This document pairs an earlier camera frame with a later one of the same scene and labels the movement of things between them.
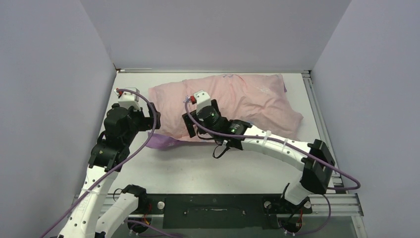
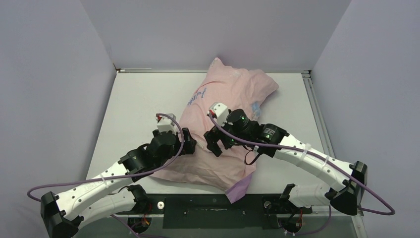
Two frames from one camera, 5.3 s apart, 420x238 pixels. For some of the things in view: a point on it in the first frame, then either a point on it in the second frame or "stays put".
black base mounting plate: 220,210 stays put
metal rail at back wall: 163,70 stays put
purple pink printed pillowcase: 261,100 -> 238,89
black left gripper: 146,121 -> 189,143
